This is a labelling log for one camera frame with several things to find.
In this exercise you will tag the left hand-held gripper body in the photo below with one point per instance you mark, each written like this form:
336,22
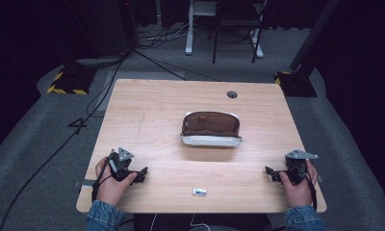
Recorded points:
120,163

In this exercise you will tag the black yellow striped stand base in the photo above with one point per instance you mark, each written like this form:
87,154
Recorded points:
72,81
295,85

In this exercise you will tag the dark slanted stand pole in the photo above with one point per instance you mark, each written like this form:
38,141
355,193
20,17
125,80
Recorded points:
312,35

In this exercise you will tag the grey tape strip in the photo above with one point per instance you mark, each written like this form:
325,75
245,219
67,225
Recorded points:
84,183

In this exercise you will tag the person's dark torso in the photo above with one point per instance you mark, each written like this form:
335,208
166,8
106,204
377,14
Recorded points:
200,222

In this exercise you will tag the small white and blue eraser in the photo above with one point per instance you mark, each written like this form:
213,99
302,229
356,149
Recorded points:
199,192

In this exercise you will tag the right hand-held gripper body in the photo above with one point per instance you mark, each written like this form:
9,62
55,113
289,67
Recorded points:
297,166

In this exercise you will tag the person's right hand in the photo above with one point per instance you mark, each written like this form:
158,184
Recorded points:
299,193

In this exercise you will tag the white desk frame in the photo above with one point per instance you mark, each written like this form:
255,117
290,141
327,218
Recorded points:
190,38

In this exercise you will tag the black chair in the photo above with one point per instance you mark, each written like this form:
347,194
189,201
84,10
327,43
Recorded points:
235,19

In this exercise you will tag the person's left hand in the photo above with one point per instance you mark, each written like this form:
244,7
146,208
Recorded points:
111,187

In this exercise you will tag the open brown and white pouch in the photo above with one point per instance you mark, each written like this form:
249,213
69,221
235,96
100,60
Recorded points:
210,126

